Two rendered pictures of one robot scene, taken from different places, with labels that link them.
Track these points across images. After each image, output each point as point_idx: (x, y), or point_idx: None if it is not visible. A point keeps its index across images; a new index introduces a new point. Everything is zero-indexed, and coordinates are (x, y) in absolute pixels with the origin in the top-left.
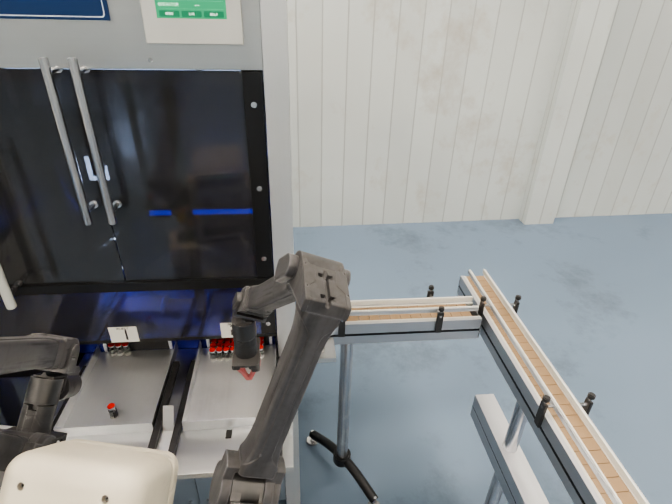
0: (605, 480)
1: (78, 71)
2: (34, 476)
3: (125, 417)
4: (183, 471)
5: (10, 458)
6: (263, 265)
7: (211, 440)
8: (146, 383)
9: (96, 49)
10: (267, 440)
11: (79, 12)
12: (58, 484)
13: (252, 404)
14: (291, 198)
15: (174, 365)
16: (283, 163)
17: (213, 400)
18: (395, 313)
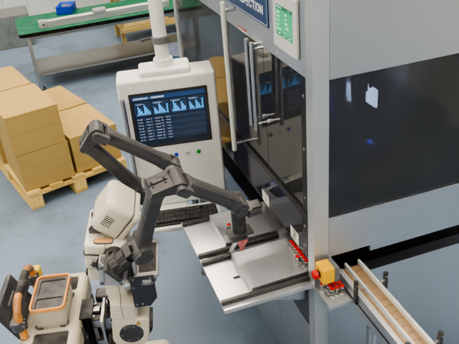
0: None
1: (251, 49)
2: (108, 186)
3: None
4: (206, 269)
5: (130, 186)
6: (304, 201)
7: (229, 272)
8: (257, 231)
9: (266, 39)
10: (137, 229)
11: (262, 21)
12: (106, 192)
13: (262, 278)
14: (313, 165)
15: (274, 234)
16: (311, 140)
17: (257, 261)
18: (389, 320)
